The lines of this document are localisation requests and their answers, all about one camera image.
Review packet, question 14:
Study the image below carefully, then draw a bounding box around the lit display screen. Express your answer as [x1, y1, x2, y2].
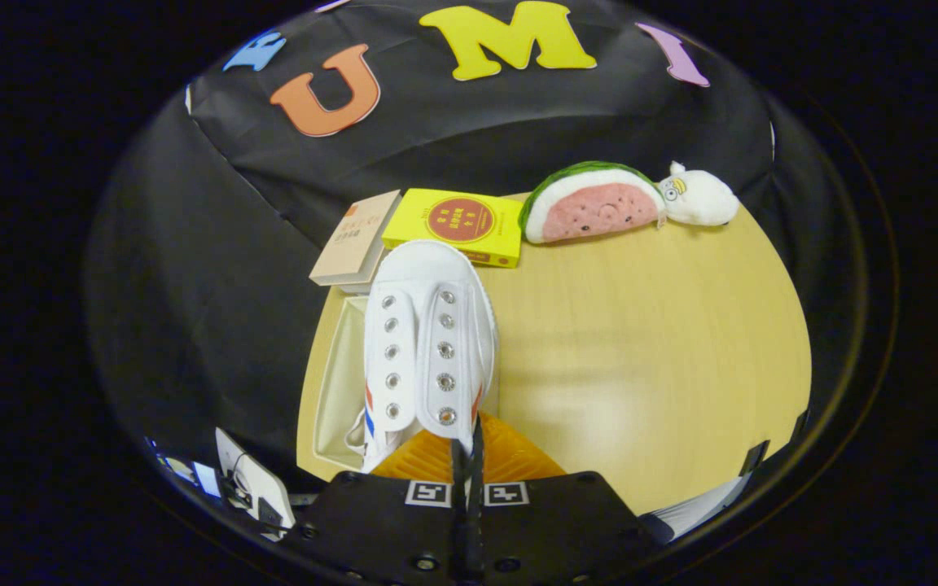
[150, 439, 224, 499]

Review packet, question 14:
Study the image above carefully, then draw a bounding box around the white flat device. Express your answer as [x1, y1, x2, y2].
[215, 427, 296, 542]

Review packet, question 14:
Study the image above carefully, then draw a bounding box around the white canvas shoe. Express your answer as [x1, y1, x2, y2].
[344, 239, 499, 474]

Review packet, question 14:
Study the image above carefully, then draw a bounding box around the black backdrop cloth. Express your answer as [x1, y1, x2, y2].
[86, 0, 836, 489]

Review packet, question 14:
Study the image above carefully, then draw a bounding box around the yellow book red circle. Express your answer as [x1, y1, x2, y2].
[381, 188, 525, 269]

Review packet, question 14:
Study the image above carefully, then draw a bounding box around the beige fabric storage box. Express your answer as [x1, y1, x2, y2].
[312, 295, 502, 473]

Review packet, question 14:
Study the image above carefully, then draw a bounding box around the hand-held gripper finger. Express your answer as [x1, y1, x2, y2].
[294, 435, 470, 586]
[469, 411, 665, 586]

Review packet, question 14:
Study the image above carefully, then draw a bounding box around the beige book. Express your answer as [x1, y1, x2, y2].
[309, 190, 402, 287]

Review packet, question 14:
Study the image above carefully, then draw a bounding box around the watermelon slice plush toy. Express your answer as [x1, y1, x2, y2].
[518, 160, 665, 245]

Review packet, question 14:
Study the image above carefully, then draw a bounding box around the white plush toy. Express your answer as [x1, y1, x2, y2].
[658, 161, 740, 227]

